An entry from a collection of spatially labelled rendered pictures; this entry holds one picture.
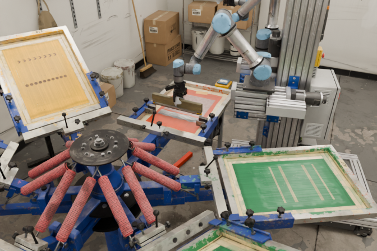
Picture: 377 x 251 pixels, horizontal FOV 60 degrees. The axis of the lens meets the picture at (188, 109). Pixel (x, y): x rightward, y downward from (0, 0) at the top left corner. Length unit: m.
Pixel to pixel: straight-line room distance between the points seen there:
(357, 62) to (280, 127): 3.32
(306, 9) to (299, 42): 0.23
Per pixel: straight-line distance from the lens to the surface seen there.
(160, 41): 5.64
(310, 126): 2.76
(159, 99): 2.51
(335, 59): 5.93
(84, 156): 1.70
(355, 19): 5.73
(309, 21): 2.45
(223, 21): 2.10
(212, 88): 2.92
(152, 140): 2.19
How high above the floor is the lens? 2.34
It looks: 31 degrees down
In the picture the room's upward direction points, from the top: straight up
